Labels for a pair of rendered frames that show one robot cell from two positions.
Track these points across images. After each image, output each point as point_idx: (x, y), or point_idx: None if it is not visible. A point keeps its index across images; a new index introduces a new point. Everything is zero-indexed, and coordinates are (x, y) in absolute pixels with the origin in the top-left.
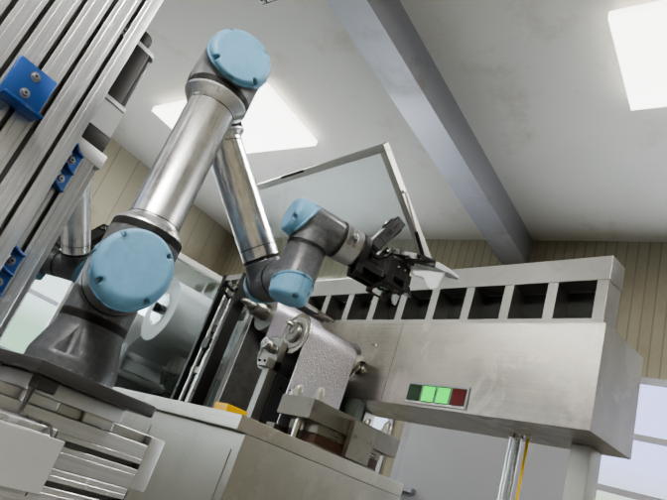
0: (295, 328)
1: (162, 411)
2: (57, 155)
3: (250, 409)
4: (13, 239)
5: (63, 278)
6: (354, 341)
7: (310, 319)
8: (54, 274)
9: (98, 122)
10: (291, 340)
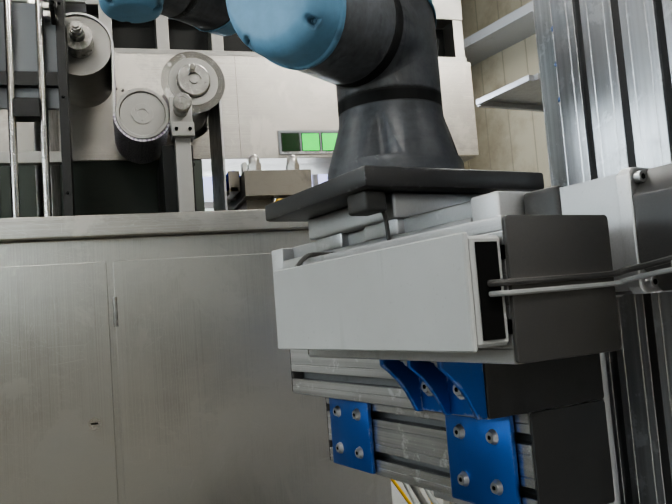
0: (202, 76)
1: (141, 235)
2: None
3: (188, 201)
4: None
5: (197, 22)
6: (153, 81)
7: (214, 62)
8: (187, 13)
9: None
10: (200, 94)
